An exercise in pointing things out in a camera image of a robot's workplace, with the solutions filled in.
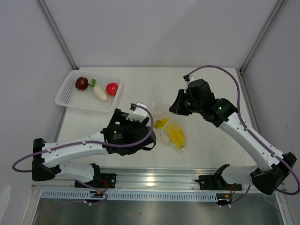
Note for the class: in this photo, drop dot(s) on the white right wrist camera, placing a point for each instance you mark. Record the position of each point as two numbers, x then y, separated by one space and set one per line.
189 78

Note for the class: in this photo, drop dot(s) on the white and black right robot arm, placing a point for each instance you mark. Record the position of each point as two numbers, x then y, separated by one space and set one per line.
271 165

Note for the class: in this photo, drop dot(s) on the left aluminium frame post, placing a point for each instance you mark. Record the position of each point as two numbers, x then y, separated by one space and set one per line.
56 32

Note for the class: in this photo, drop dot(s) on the right aluminium frame post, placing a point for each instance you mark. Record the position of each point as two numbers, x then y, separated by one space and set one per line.
263 34

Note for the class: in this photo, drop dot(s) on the clear zip top bag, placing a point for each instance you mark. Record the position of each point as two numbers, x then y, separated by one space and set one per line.
160 111

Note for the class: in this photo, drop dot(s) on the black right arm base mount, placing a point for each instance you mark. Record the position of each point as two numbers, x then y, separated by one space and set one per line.
216 182

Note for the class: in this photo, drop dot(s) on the white radish with green top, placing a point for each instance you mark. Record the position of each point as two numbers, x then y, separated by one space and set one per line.
97 90

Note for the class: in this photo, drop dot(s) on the white slotted cable duct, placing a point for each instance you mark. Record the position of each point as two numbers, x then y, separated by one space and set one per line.
130 196

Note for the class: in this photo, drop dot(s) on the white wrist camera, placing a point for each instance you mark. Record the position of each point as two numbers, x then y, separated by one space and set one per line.
138 112
189 78

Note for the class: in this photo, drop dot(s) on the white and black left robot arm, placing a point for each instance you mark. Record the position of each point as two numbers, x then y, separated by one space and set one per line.
55 159

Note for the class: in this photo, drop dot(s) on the white perforated plastic basket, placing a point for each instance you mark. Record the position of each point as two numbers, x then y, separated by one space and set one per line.
69 96

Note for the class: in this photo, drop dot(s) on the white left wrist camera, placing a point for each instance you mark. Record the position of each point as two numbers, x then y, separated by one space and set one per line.
138 112

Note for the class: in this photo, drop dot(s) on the yellow banana bunch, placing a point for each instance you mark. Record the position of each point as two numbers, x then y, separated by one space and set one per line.
171 132

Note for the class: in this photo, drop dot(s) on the dark red mangosteen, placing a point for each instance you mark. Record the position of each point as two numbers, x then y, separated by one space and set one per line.
81 83

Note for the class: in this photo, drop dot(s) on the aluminium frame post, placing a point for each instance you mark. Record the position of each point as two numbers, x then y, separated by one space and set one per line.
56 32
263 34

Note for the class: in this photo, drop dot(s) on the aluminium mounting rail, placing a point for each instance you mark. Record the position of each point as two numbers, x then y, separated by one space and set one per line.
177 180

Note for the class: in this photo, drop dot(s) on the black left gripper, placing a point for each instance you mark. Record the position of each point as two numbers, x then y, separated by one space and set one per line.
120 116

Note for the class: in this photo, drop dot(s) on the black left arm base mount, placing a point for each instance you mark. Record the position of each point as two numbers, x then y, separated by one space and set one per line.
104 180

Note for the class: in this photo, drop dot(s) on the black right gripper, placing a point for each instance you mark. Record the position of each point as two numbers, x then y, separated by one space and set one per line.
177 107

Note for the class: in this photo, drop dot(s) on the red apple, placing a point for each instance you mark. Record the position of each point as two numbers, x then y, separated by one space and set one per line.
112 88

